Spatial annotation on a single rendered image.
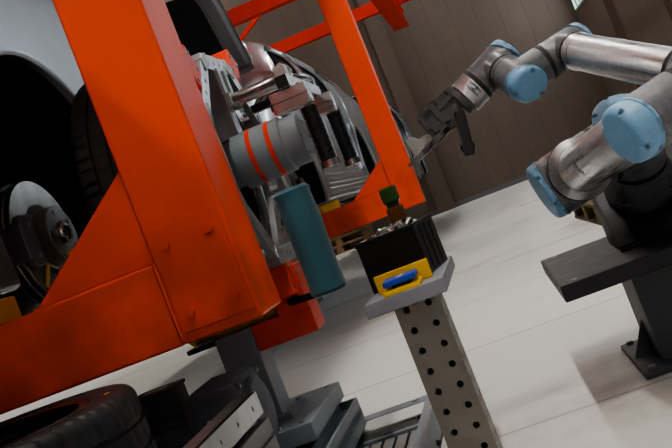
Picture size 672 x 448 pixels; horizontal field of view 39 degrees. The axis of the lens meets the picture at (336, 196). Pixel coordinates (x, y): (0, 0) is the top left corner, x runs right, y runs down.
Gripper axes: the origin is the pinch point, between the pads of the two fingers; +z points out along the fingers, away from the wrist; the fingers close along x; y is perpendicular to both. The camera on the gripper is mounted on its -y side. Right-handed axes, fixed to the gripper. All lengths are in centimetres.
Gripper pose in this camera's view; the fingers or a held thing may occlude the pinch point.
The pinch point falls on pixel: (414, 164)
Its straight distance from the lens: 238.2
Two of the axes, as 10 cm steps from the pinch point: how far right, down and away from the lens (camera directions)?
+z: -6.8, 7.3, 0.7
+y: -7.3, -6.9, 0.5
